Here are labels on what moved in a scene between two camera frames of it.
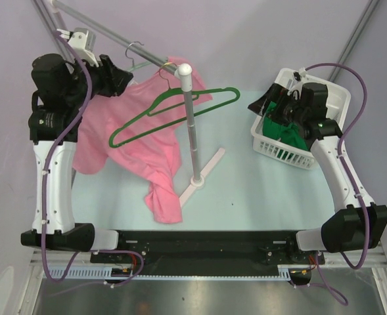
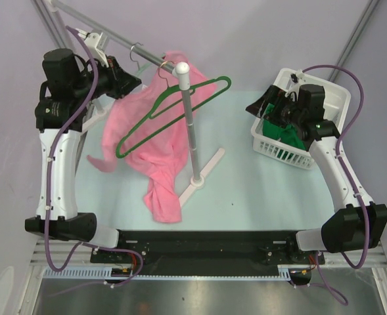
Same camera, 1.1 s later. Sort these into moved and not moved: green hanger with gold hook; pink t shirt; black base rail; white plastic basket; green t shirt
Moved: green hanger with gold hook; pink t shirt
Not moved: black base rail; white plastic basket; green t shirt
